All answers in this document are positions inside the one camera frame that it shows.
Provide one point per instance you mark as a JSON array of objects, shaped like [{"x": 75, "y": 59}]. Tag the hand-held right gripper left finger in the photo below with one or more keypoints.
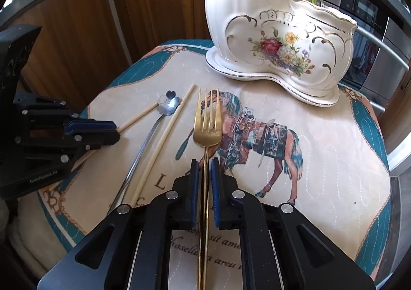
[{"x": 194, "y": 193}]

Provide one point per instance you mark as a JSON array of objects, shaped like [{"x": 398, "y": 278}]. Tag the white cloth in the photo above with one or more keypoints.
[{"x": 22, "y": 232}]

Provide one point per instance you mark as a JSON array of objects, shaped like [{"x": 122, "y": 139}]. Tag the stainless steel oven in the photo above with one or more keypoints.
[{"x": 369, "y": 20}]

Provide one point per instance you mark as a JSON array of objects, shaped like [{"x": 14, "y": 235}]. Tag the gold fork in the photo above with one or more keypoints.
[{"x": 207, "y": 132}]

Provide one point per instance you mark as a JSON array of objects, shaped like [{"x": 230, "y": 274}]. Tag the horse print quilted mat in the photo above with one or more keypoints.
[{"x": 321, "y": 164}]

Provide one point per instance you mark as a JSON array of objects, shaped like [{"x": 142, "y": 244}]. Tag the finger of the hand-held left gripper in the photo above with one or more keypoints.
[
  {"x": 93, "y": 126},
  {"x": 96, "y": 140}
]

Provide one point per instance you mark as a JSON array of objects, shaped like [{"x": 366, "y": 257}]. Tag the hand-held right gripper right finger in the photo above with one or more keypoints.
[{"x": 214, "y": 193}]

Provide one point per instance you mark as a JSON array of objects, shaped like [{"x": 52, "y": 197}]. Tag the wooden chopstick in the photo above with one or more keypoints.
[
  {"x": 167, "y": 135},
  {"x": 135, "y": 118}
]

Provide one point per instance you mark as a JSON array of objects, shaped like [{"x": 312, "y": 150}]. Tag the narrow wooden cabinet door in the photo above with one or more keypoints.
[{"x": 401, "y": 110}]

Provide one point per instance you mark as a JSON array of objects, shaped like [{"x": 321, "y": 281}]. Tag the silver flower-shaped spoon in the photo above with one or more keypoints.
[{"x": 167, "y": 103}]

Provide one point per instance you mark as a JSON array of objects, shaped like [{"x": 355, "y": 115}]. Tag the wide wooden cabinet door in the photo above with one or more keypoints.
[{"x": 160, "y": 4}]

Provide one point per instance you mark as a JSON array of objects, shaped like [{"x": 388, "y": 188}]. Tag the corner wooden cabinet door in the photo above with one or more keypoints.
[{"x": 64, "y": 52}]

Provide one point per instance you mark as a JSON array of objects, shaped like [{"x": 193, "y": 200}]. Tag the white floral ceramic utensil holder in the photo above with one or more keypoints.
[{"x": 240, "y": 4}]

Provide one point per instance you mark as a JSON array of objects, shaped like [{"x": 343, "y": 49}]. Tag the white ceramic drip tray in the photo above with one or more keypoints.
[{"x": 321, "y": 98}]

